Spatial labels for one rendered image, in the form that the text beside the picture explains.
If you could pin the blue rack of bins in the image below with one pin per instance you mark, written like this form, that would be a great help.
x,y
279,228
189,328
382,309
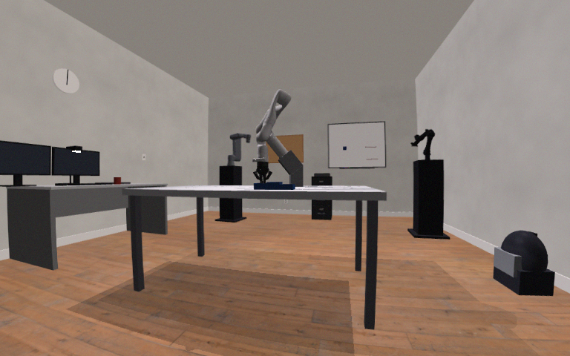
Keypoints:
x,y
273,186

